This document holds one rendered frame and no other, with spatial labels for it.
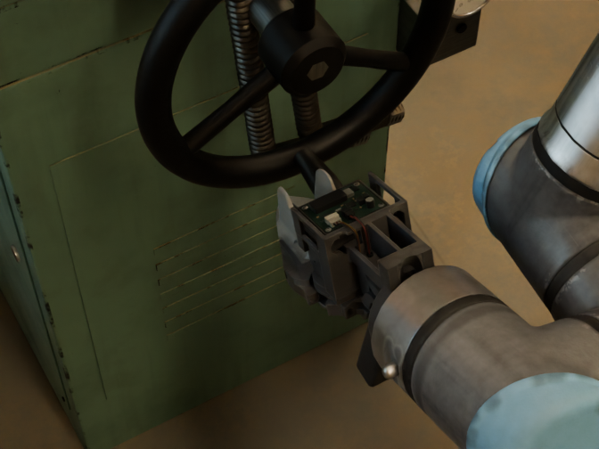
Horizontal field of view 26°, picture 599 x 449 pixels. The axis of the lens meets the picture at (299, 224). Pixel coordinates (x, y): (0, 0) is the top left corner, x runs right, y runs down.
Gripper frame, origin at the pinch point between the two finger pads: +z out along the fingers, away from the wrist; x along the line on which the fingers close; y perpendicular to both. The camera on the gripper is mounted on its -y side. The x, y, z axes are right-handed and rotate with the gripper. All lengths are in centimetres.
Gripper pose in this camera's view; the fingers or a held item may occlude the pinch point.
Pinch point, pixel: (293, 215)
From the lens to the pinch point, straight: 107.5
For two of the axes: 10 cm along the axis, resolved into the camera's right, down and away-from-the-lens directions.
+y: -1.7, -8.0, -5.8
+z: -4.7, -4.5, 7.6
